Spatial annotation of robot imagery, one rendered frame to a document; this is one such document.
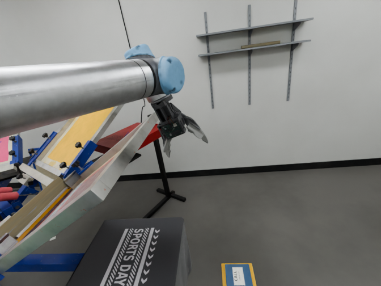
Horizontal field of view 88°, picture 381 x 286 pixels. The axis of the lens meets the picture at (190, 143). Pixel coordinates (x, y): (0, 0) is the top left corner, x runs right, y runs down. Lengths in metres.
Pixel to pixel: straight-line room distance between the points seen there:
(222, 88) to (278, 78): 0.68
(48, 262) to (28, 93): 1.17
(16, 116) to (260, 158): 2.99
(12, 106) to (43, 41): 3.04
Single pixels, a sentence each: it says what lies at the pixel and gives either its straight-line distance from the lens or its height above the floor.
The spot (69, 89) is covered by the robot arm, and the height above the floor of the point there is 1.77.
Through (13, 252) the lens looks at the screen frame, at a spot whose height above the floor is 1.36.
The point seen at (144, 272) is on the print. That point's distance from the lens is 1.06.
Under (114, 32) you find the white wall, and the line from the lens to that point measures 2.84.
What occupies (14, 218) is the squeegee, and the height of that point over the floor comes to 1.30.
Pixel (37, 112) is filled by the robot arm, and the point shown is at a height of 1.76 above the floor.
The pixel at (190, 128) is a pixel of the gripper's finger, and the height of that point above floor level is 1.58.
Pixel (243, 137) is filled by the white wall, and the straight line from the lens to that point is 2.90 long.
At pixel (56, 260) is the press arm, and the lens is 1.37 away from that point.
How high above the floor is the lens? 1.80
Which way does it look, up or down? 25 degrees down
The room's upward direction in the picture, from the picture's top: 8 degrees counter-clockwise
